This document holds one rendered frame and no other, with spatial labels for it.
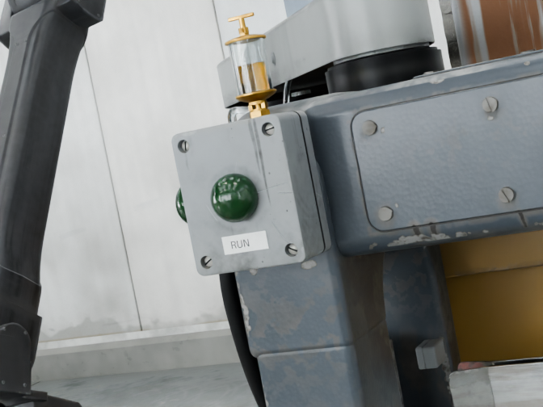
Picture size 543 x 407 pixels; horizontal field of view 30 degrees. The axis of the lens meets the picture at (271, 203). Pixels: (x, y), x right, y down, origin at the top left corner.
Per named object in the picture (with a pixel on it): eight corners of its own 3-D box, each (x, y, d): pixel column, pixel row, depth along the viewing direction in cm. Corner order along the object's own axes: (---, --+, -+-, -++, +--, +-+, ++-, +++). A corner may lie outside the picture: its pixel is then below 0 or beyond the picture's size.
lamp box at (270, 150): (197, 277, 63) (169, 135, 63) (229, 264, 67) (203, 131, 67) (306, 262, 60) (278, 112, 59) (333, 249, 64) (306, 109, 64)
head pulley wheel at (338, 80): (313, 103, 76) (306, 70, 75) (352, 99, 84) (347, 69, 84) (428, 79, 72) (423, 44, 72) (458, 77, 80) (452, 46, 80)
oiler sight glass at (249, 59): (231, 96, 68) (221, 45, 68) (246, 95, 71) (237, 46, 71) (264, 89, 67) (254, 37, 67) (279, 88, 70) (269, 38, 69)
